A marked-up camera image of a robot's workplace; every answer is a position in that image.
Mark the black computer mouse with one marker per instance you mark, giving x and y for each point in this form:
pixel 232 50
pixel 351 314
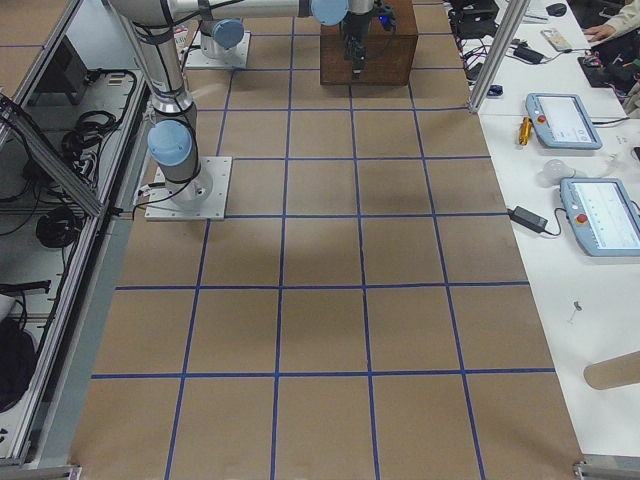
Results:
pixel 556 9

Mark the small blue object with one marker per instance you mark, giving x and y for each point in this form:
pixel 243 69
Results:
pixel 495 91

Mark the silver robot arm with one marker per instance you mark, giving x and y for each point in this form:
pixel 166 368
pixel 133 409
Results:
pixel 172 140
pixel 222 27

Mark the aluminium frame post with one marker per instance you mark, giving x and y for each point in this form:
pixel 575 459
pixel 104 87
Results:
pixel 506 31

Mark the cardboard paper roll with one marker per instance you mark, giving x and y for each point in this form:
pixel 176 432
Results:
pixel 616 372

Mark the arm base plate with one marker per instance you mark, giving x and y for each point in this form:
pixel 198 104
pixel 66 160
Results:
pixel 204 197
pixel 215 57

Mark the smartphone patterned case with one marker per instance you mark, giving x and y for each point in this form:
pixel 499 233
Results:
pixel 556 40

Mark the near teach pendant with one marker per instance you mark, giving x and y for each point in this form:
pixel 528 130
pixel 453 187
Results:
pixel 601 216

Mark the black power adapter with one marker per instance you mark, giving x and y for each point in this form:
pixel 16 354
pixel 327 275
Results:
pixel 527 219

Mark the aluminium side frame rail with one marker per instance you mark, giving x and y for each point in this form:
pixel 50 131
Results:
pixel 50 226

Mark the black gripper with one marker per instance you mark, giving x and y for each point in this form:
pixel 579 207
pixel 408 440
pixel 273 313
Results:
pixel 354 31

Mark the person hand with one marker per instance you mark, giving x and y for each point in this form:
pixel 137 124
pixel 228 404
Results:
pixel 599 32

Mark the white light bulb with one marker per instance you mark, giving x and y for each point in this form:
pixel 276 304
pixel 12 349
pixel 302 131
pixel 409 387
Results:
pixel 554 171

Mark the teach pendant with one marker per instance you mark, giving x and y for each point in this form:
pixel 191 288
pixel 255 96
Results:
pixel 561 121
pixel 601 216

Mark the far teach pendant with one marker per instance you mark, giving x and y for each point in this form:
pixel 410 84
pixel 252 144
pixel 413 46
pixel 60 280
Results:
pixel 561 121

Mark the dark wooden drawer cabinet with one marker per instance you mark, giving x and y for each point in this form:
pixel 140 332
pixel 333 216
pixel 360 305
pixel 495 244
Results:
pixel 389 55

